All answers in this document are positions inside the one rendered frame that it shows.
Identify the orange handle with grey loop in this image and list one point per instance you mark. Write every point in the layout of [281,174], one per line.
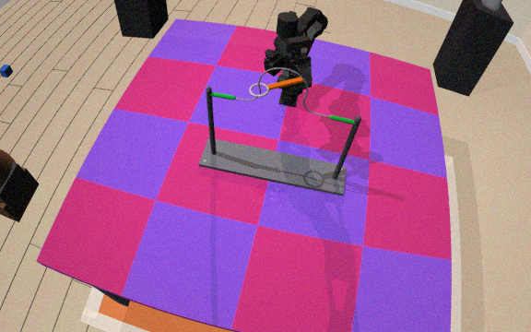
[284,83]

